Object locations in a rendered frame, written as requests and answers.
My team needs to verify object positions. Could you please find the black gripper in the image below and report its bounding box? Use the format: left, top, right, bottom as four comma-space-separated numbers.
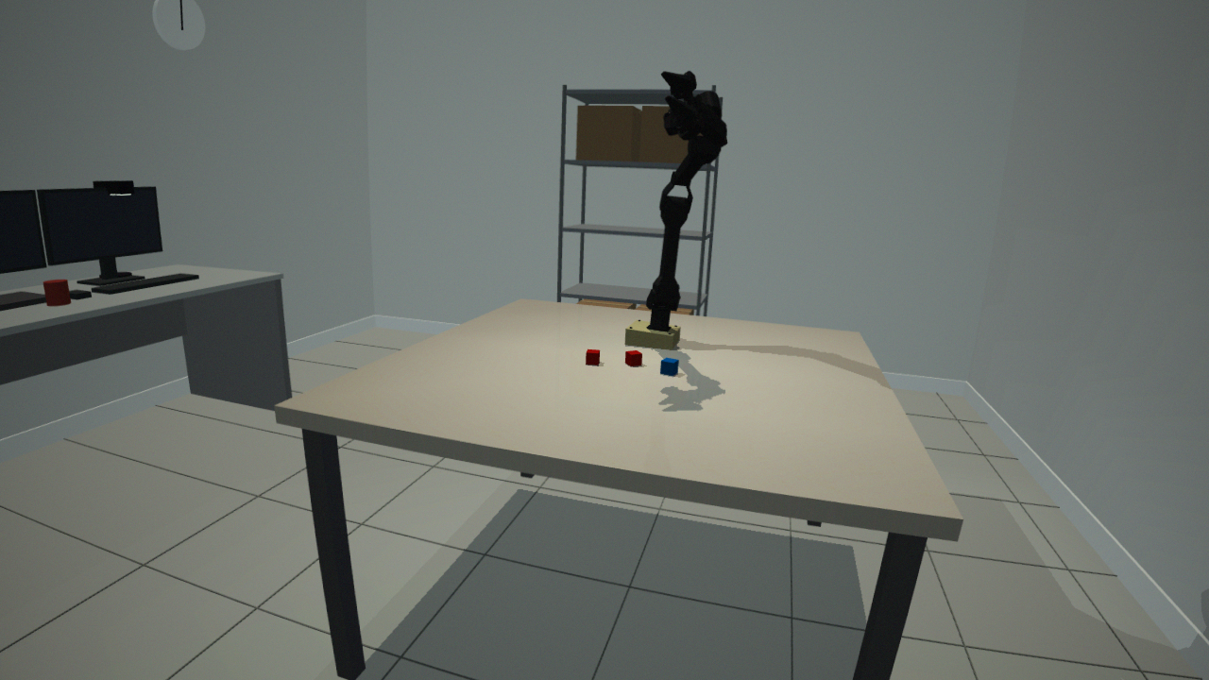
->
661, 71, 716, 140

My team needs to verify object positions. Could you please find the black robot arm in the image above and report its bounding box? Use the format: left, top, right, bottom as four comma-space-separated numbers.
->
646, 91, 727, 332

